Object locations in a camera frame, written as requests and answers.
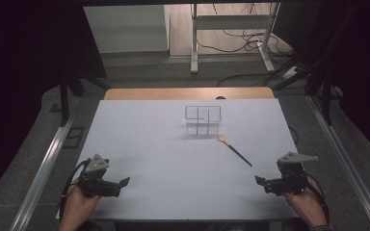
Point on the small dark round object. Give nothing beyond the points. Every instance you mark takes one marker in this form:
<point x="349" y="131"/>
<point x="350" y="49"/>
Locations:
<point x="220" y="97"/>

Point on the person's right hand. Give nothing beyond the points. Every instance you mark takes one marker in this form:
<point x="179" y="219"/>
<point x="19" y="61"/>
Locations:
<point x="310" y="205"/>

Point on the white power strip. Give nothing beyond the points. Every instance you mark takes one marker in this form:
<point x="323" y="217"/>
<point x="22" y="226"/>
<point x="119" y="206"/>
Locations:
<point x="290" y="72"/>

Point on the clear plastic organizer box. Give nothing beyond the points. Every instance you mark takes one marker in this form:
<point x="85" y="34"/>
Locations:
<point x="203" y="120"/>

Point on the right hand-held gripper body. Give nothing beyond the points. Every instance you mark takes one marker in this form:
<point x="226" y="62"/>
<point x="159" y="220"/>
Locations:
<point x="290" y="183"/>

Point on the silver metal rail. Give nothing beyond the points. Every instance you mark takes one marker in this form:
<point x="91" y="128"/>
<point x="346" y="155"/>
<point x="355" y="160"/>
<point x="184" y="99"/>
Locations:
<point x="41" y="174"/>
<point x="347" y="163"/>

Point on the white board sheet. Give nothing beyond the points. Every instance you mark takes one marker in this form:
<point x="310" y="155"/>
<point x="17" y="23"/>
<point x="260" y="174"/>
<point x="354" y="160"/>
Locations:
<point x="173" y="179"/>

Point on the black curtain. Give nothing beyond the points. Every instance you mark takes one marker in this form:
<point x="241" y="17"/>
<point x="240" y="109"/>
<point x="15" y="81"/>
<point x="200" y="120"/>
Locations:
<point x="19" y="80"/>
<point x="366" y="73"/>

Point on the wooden table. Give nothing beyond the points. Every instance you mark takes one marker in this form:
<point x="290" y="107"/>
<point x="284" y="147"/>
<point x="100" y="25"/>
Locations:
<point x="160" y="93"/>

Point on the white metal desk frame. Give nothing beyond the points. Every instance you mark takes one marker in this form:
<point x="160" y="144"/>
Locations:
<point x="231" y="22"/>

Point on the person's left hand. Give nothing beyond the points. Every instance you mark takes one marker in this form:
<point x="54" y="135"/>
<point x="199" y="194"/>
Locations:
<point x="77" y="208"/>

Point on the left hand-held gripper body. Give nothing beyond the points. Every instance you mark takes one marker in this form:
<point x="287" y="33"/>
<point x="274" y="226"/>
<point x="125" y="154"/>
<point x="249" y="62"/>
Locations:
<point x="96" y="187"/>

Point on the black metal stand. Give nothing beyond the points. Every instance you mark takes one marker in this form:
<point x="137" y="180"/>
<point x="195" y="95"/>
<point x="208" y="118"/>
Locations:
<point x="65" y="99"/>
<point x="326" y="96"/>

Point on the dark floor plate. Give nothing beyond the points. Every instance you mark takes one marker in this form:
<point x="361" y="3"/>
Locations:
<point x="74" y="137"/>

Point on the white cabinet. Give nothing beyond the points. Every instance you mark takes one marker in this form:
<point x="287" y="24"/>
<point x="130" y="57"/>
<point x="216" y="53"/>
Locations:
<point x="125" y="29"/>

